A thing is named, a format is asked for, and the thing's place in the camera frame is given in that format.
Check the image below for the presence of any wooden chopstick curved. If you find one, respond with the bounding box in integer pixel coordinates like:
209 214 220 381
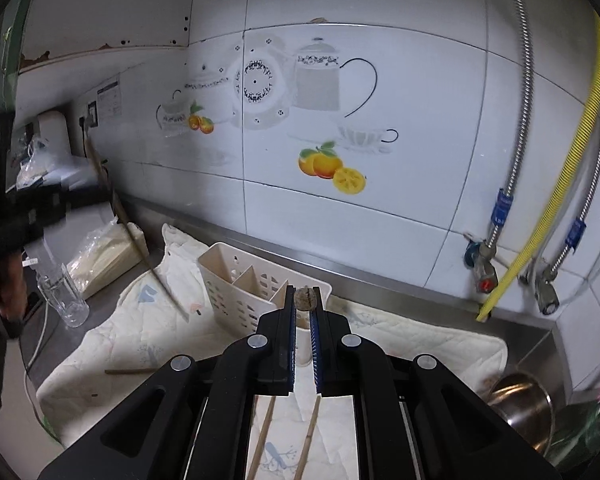
104 367 158 376

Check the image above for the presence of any white kitchen appliance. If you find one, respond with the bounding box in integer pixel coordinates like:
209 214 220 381
24 110 71 157

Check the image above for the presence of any person left hand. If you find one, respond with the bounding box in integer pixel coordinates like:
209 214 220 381
0 252 28 323

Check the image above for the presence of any clear glass mug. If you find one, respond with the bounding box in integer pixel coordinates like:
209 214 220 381
36 262 90 328

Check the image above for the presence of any bagged cream tissue pack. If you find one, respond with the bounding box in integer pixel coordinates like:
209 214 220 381
67 220 148 300

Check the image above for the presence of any stainless steel pot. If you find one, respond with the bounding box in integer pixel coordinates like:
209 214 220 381
486 372 555 455

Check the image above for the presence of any white quilted patterned mat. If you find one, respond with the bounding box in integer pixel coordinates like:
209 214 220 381
36 224 508 479

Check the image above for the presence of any cream plastic utensil holder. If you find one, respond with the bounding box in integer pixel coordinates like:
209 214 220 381
197 243 332 337

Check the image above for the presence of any green glass jar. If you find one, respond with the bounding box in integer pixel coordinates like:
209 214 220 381
546 402 600 470

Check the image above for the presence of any blue red water valve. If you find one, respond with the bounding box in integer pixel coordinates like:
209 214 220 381
463 232 498 294

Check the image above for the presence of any chrome angle valve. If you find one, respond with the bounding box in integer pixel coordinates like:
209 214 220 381
518 258 560 316

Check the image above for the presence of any black wall power socket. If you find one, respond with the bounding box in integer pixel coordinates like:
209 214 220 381
79 101 98 129

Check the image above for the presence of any white instruction wall sticker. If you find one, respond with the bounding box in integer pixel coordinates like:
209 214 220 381
96 76 122 122

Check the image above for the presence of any braided steel hose right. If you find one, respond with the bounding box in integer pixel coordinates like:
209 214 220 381
544 94 600 281

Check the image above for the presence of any braided steel hose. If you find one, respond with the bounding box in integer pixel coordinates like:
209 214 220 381
484 0 534 261
544 94 600 281

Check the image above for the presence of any braided steel hose left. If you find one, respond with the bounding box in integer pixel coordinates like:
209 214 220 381
484 0 534 261

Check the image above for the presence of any yellow corrugated gas hose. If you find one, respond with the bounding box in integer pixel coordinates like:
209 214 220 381
476 14 600 323

